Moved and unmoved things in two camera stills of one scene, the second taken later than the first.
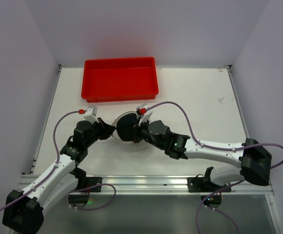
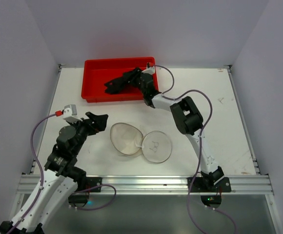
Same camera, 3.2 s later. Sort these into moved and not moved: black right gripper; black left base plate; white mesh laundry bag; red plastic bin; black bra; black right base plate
Moved: black bra; white mesh laundry bag; black right gripper
Not moved: black left base plate; black right base plate; red plastic bin
